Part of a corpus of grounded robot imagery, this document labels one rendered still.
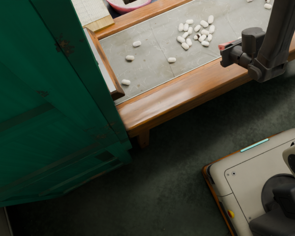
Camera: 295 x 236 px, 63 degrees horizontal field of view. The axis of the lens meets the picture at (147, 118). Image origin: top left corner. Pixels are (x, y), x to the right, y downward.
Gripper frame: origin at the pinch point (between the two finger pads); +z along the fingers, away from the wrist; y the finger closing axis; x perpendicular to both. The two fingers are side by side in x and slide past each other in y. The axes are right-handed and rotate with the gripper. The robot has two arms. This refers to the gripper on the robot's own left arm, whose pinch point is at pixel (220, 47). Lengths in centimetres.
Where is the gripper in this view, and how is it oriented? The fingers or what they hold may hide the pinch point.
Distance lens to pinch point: 97.7
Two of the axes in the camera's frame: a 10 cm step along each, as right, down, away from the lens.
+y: -8.9, 4.3, -1.1
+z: -3.4, -4.9, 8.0
